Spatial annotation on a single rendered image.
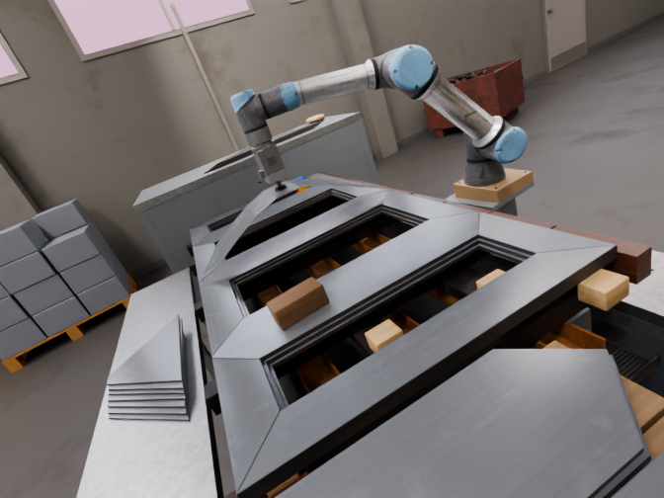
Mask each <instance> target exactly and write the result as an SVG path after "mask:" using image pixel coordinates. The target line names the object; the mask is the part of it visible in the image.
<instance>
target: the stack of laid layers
mask: <svg viewBox="0 0 664 498"><path fill-rule="evenodd" d="M388 192H389V191H383V192H378V193H374V194H369V195H364V196H359V197H356V196H353V195H350V194H347V193H343V192H340V191H337V190H334V189H329V190H327V191H325V192H323V193H321V194H319V195H316V196H314V197H312V198H310V199H308V200H306V201H304V202H301V203H299V204H297V205H295V206H293V207H290V208H287V209H285V210H283V211H281V212H279V213H277V214H275V215H272V216H270V217H268V218H266V219H264V220H262V221H260V222H257V223H255V224H253V225H251V226H249V227H247V229H246V230H245V231H244V232H243V234H242V235H241V236H240V237H239V239H241V238H243V237H245V236H247V235H249V234H251V233H253V232H255V231H257V230H260V229H262V228H264V227H266V226H268V225H270V224H272V223H274V222H277V221H279V220H281V219H283V218H285V217H287V216H289V215H291V214H293V213H296V212H298V211H300V210H302V209H304V208H307V207H309V206H312V205H314V204H316V203H318V202H320V201H322V200H324V199H326V198H328V197H331V196H333V197H336V198H339V199H341V200H344V201H347V202H346V203H344V204H342V205H340V206H337V207H334V208H332V209H330V210H328V211H326V212H324V213H322V214H320V215H319V216H317V217H315V218H313V219H310V220H308V221H306V222H304V223H302V224H300V225H298V226H296V227H294V228H292V229H290V230H288V231H286V232H284V233H282V234H279V235H277V236H275V237H273V238H271V239H269V240H267V241H265V242H263V243H261V244H259V245H257V246H255V247H253V248H250V249H248V250H246V251H244V252H242V253H240V254H238V255H236V256H234V257H232V258H230V259H228V260H225V258H224V259H223V260H222V261H221V263H220V264H219V265H218V266H217V267H216V268H215V269H213V270H212V271H211V272H210V273H209V274H208V275H207V276H206V277H205V278H204V279H203V280H202V281H200V282H199V284H203V283H212V282H221V281H229V282H230V284H231V287H232V289H233V292H234V294H235V297H236V299H237V302H238V305H239V307H240V310H241V312H242V315H243V317H246V316H248V315H250V314H249V311H248V309H247V307H246V305H245V302H244V300H243V298H242V295H241V293H240V291H239V288H238V287H239V286H241V285H243V284H245V283H247V282H249V281H251V280H253V279H255V278H257V277H259V276H261V275H263V274H265V273H267V272H269V271H271V270H273V269H275V268H277V267H279V266H280V265H282V264H284V263H286V262H288V261H290V260H292V259H294V258H296V257H298V256H300V255H302V254H304V253H306V252H308V251H310V250H312V249H314V248H315V247H317V246H319V245H321V244H323V243H325V242H327V241H329V240H331V239H333V238H335V237H337V236H339V235H341V234H343V233H345V232H347V231H349V230H351V229H353V228H355V227H357V226H359V225H361V224H363V223H365V222H367V221H369V220H371V219H373V218H375V217H377V216H379V215H381V214H385V215H387V216H390V217H393V218H396V219H398V220H401V221H404V222H407V223H410V224H412V225H415V226H417V225H419V224H421V223H423V222H425V221H427V220H429V219H428V218H425V217H421V216H418V215H415V214H412V213H409V212H406V211H402V210H399V209H396V208H393V207H388V206H384V205H382V202H383V201H384V199H385V197H386V195H387V193H388ZM241 212H242V210H241V211H239V212H236V213H234V214H232V215H230V216H228V217H225V218H223V219H221V220H219V221H216V222H214V223H212V224H210V225H208V226H207V227H208V229H209V232H213V230H214V229H216V228H218V227H220V226H223V225H225V224H226V223H228V222H230V221H233V220H235V219H236V218H237V216H238V215H239V214H240V213H241ZM479 249H480V250H483V251H486V252H489V253H492V254H494V255H497V256H500V257H503V258H505V259H508V260H511V261H514V262H516V263H519V264H520V263H522V262H523V261H525V260H527V259H528V258H530V257H532V256H533V255H535V254H536V253H534V252H531V251H528V250H525V249H521V248H518V247H515V246H512V245H509V244H506V243H503V242H499V241H496V240H493V239H490V238H487V237H484V236H480V235H479V227H478V235H476V236H474V237H473V238H471V239H469V240H467V241H466V242H464V243H462V244H460V245H459V246H458V247H456V248H454V249H452V250H451V251H449V252H447V253H445V254H444V255H442V256H440V257H438V258H437V259H435V260H433V261H431V262H430V263H428V264H426V265H424V266H422V267H421V268H419V269H417V270H415V271H414V272H412V273H410V274H408V275H407V276H405V277H403V278H401V279H400V280H398V281H396V282H394V283H393V284H391V285H389V286H387V287H386V288H384V289H382V290H379V291H378V292H376V293H374V294H372V295H371V296H369V297H367V298H365V299H364V300H362V301H360V302H358V303H357V304H355V305H353V306H351V307H350V308H348V309H346V310H344V311H342V312H341V313H339V314H337V315H335V316H334V317H332V318H330V319H328V320H327V321H325V322H323V323H321V324H320V325H318V326H316V327H314V328H313V329H311V330H309V331H307V332H305V333H304V334H302V335H300V336H298V337H297V338H295V339H293V340H291V341H290V342H288V343H286V344H284V345H283V346H281V347H280V348H278V349H277V350H275V351H273V352H271V353H269V354H268V355H266V356H264V357H262V358H261V359H260V361H261V363H262V366H263V368H264V371H265V373H266V376H267V378H268V381H269V383H270V386H271V388H272V390H273V393H274V395H275V398H276V400H277V403H278V405H279V408H280V410H283V409H284V408H286V407H288V406H289V403H288V401H287V399H286V397H285V394H284V392H283V390H282V387H281V385H280V383H279V380H278V378H277V376H276V374H275V371H274V368H276V367H278V366H280V365H281V364H283V363H285V362H286V361H288V360H290V359H292V358H293V357H295V356H297V355H298V354H300V353H302V352H304V351H305V350H307V349H309V348H310V347H312V346H314V345H316V344H317V343H319V342H321V341H323V340H324V339H326V338H328V337H329V336H331V335H333V334H335V333H336V332H338V331H340V330H341V329H343V328H345V327H347V326H348V325H350V324H352V323H353V322H355V321H357V320H359V319H360V318H362V317H364V316H366V315H367V314H369V313H371V312H372V311H374V310H376V309H378V308H379V307H381V306H383V305H384V304H386V303H388V302H390V301H391V300H393V299H395V298H396V297H398V296H400V295H402V294H403V293H405V292H407V291H409V290H411V289H413V288H414V287H416V286H418V285H420V284H421V283H423V282H425V281H426V280H428V279H430V278H432V277H433V276H435V275H437V274H439V273H440V272H441V271H443V270H444V269H446V268H448V267H450V266H451V265H453V264H455V263H456V262H458V261H460V260H462V259H463V258H465V257H467V256H468V255H470V254H472V253H474V252H475V251H477V250H479ZM617 257H618V245H617V246H615V247H614V248H612V249H611V250H609V251H608V252H606V253H605V254H603V255H602V256H600V257H599V258H597V259H596V260H594V261H593V262H591V263H590V264H588V265H587V266H585V267H583V268H582V269H580V270H579V271H577V272H576V273H574V274H573V275H571V276H570V277H568V278H567V279H565V280H564V281H562V282H561V283H559V284H558V285H556V286H555V287H553V288H552V289H550V290H548V291H546V292H545V293H543V294H542V295H540V296H539V297H537V298H536V299H534V300H533V301H531V302H530V303H528V304H527V305H525V306H524V307H522V308H521V309H519V310H518V311H516V312H515V313H513V314H511V315H510V316H508V317H507V318H505V319H504V320H502V321H501V322H499V323H498V324H496V325H495V326H493V327H492V328H490V329H489V330H487V331H486V332H484V333H483V334H481V335H480V336H478V337H477V338H475V339H473V340H472V341H470V342H469V343H467V344H466V345H464V346H463V347H461V348H460V349H458V350H457V351H455V352H454V353H452V354H451V355H449V356H448V357H446V358H445V359H443V360H442V361H440V362H438V363H437V364H435V365H434V366H432V367H431V368H429V369H428V370H426V371H425V372H423V373H421V374H420V375H418V376H417V377H415V378H414V379H412V380H411V381H409V382H408V383H406V384H405V385H403V386H401V387H400V388H398V389H397V390H395V391H394V392H392V393H391V394H389V395H388V396H386V397H385V398H384V399H383V400H381V401H380V402H378V403H377V404H375V405H374V406H372V407H371V408H369V409H368V410H366V411H364V412H363V413H361V414H360V415H358V416H357V417H355V418H354V419H352V420H351V421H349V422H348V423H346V424H345V425H343V426H342V427H340V428H339V429H337V430H336V431H334V432H333V433H331V434H329V435H328V436H326V437H325V438H323V439H322V440H320V441H319V442H317V443H316V444H314V445H313V446H311V447H310V448H308V449H307V450H305V451H304V452H302V453H301V454H299V455H298V456H296V457H294V458H292V459H291V460H289V461H288V462H286V463H285V464H283V465H282V466H280V467H279V468H277V469H276V470H274V471H273V472H271V473H270V474H268V475H267V476H265V477H264V478H262V479H261V480H259V481H258V482H256V483H254V484H253V485H251V486H250V487H248V488H247V489H245V490H244V491H242V492H241V493H239V494H238V495H237V497H238V498H260V497H262V496H263V495H265V494H266V493H268V492H269V491H271V490H272V489H274V488H275V487H277V486H278V485H280V484H281V483H283V482H284V481H286V480H287V479H289V478H290V477H292V476H293V475H295V474H296V473H298V472H299V471H301V470H302V469H303V468H305V467H306V466H308V465H309V464H311V463H312V462H314V461H315V460H317V459H318V458H320V457H322V456H323V455H325V454H326V453H328V452H329V451H331V450H332V449H334V448H335V447H337V446H338V445H340V444H341V443H343V442H344V441H346V440H347V439H349V438H350V437H352V436H353V435H355V434H356V433H358V432H359V431H361V430H362V429H364V428H365V427H367V425H369V424H370V423H372V422H373V421H375V420H376V419H378V418H379V417H381V416H382V415H384V414H385V413H386V412H388V411H389V410H391V409H392V408H394V407H395V406H397V405H398V404H400V403H401V402H403V401H404V400H406V399H407V398H409V397H410V396H412V395H413V394H415V393H416V392H418V391H419V390H421V389H422V388H424V387H425V386H427V385H428V384H430V383H431V382H433V381H434V380H436V379H437V378H439V377H440V376H442V375H443V374H445V373H447V372H448V371H450V370H451V369H453V368H454V367H456V366H457V365H459V364H460V363H462V362H463V361H465V360H466V359H467V358H469V357H470V356H472V355H473V354H475V353H476V352H478V351H479V350H481V349H482V348H484V347H485V346H487V345H488V344H490V343H491V342H493V341H494V340H496V339H497V338H499V337H500V336H502V335H503V334H505V333H506V332H508V331H509V330H511V329H512V328H514V327H515V326H517V325H518V324H520V323H521V322H523V321H524V320H526V319H527V318H529V317H530V316H532V315H533V314H535V313H536V312H538V311H539V310H541V309H542V308H544V307H545V306H547V305H548V304H550V303H551V302H552V301H554V300H555V299H557V298H558V297H560V296H561V295H563V294H564V293H566V292H567V291H569V290H571V289H572V288H574V287H575V286H577V285H578V284H580V283H581V282H583V281H584V280H586V279H587V278H589V277H590V276H592V275H593V274H595V273H596V272H598V271H599V270H601V269H602V268H604V267H605V266H607V265H608V264H610V263H611V262H613V261H614V260H616V259H617Z"/></svg>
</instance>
